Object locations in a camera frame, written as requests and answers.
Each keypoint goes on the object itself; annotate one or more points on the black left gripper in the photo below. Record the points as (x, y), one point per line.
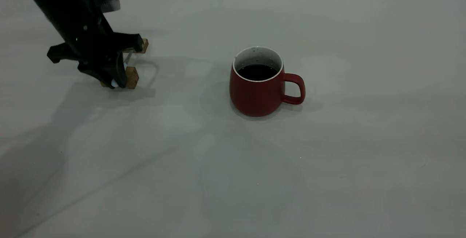
(94, 47)

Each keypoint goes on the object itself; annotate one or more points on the red ceramic mug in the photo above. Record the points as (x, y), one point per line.
(255, 98)

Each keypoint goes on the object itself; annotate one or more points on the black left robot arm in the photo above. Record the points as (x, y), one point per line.
(58, 5)

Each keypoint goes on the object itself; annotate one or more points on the arched wooden block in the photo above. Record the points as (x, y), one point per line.
(132, 78)

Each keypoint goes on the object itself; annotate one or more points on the flat wooden block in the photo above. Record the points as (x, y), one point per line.
(144, 46)

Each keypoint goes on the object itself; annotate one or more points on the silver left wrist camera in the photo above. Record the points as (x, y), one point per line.
(108, 1)

